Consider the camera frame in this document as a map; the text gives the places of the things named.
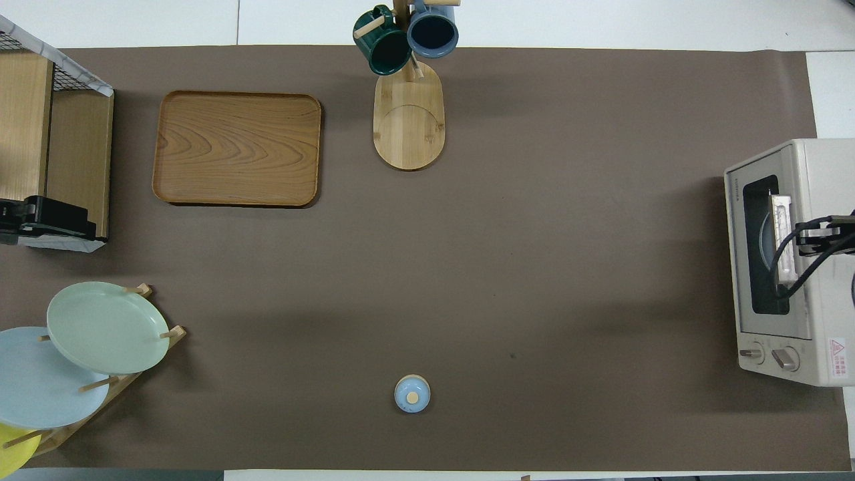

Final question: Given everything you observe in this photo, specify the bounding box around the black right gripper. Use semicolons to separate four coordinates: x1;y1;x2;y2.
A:
795;214;855;257

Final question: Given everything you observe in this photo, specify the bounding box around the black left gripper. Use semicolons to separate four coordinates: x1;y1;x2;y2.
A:
0;196;97;243

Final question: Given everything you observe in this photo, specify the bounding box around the light blue plate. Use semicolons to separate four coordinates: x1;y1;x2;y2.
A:
758;212;779;271
0;326;111;430

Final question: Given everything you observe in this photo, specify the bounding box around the beige toaster oven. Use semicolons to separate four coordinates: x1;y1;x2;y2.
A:
724;138;855;387

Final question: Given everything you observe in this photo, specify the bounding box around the pale green plate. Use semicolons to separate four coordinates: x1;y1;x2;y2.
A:
47;281;170;375

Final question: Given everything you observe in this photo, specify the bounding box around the rectangular wooden tray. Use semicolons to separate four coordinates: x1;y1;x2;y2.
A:
152;90;323;208

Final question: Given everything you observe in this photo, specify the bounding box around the wooden plate rack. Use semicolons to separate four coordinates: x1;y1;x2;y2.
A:
0;284;188;458

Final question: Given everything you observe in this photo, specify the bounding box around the yellow plate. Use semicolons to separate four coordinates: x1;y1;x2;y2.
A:
0;423;42;479

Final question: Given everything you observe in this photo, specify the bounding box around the large brown table mat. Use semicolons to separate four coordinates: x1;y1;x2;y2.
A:
0;45;852;472

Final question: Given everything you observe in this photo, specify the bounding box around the wooden mug tree stand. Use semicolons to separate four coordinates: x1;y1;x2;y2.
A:
354;0;462;172

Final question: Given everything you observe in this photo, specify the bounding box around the dark green mug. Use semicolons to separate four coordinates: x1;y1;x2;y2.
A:
353;5;413;75

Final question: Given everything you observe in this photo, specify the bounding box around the blue mug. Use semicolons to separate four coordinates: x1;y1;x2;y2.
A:
406;0;460;59

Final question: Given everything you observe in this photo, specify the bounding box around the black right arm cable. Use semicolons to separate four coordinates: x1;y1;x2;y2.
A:
768;214;855;299

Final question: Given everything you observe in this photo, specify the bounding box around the wooden shelf with wire mesh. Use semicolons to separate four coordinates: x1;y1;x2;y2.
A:
0;15;116;253

